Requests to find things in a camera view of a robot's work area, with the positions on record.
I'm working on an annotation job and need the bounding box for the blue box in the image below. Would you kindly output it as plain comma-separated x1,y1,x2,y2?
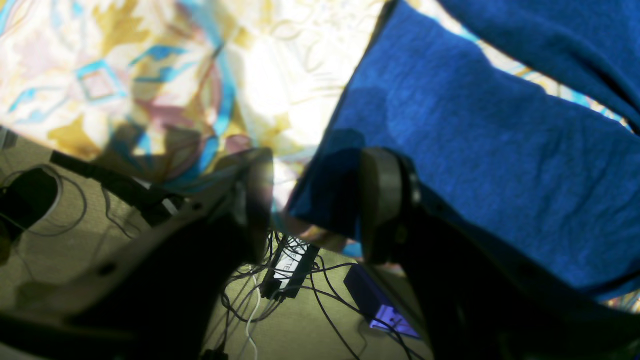
343,264,421,340

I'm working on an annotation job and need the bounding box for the blue long-sleeve shirt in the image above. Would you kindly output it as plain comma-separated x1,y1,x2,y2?
286,0,640,301

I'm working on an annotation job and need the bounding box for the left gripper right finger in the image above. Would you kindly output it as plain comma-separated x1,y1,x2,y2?
359,147,639,360

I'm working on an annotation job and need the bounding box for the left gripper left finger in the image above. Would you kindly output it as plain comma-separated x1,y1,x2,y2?
1,148,274,360

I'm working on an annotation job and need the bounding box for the patterned tablecloth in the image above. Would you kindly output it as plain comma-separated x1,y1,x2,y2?
0,0,640,311

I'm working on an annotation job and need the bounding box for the white power strip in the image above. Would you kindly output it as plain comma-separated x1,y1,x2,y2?
259,232,320,302

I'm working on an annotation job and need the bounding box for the black power adapter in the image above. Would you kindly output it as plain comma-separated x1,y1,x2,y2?
0,168,59,237

